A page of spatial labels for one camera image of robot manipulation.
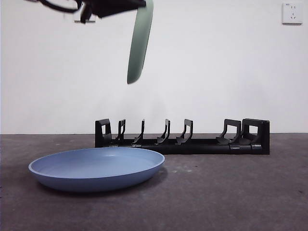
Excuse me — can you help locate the white wall socket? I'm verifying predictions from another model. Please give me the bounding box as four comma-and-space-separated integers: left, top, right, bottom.
74, 12, 96, 24
282, 2, 303, 25

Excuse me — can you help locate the blue round plate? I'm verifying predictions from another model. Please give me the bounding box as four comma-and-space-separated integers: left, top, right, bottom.
28, 147, 166, 193

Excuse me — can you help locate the black plastic plate rack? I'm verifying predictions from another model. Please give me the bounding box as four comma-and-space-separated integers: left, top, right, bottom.
95, 118, 270, 155

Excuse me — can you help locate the green round plate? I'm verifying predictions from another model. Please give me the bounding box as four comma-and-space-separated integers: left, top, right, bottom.
127, 0, 154, 85

